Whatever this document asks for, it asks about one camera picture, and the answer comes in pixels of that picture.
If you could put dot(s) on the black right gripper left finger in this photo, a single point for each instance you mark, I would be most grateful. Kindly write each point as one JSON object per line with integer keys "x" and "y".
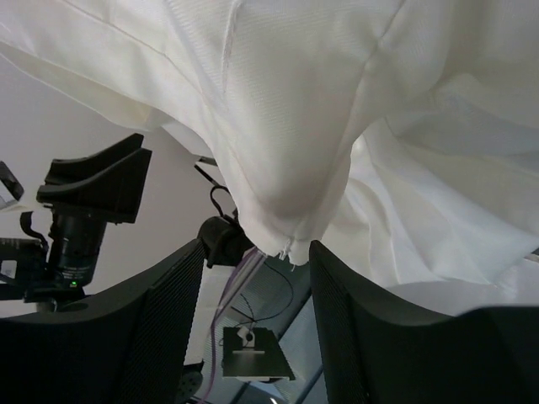
{"x": 126, "y": 344}

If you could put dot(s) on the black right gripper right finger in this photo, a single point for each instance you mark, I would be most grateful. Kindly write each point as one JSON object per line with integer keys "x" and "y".
{"x": 377, "y": 347}

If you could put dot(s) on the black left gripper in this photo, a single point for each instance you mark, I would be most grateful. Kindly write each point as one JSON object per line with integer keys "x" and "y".
{"x": 54, "y": 269}

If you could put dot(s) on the white pleated skirt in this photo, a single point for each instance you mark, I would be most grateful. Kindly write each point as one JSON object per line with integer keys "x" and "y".
{"x": 401, "y": 134}

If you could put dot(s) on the overhead camera on bracket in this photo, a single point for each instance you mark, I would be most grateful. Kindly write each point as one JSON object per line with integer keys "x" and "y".
{"x": 254, "y": 354}

